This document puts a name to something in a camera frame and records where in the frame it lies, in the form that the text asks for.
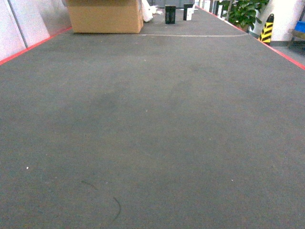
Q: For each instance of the blue shelf bin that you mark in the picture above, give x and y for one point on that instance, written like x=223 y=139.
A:
x=300 y=26

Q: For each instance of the white foam roll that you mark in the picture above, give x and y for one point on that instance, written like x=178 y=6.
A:
x=148 y=11

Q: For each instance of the black ribbed box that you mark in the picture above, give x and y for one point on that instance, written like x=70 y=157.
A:
x=170 y=14

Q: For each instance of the black and white box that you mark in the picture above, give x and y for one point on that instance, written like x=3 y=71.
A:
x=187 y=11

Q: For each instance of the large open cardboard box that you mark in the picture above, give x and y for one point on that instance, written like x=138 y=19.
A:
x=105 y=16

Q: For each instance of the potted green plant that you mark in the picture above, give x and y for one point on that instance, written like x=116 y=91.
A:
x=243 y=13

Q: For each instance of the yellow black traffic cone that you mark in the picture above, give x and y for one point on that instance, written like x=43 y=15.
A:
x=266 y=33

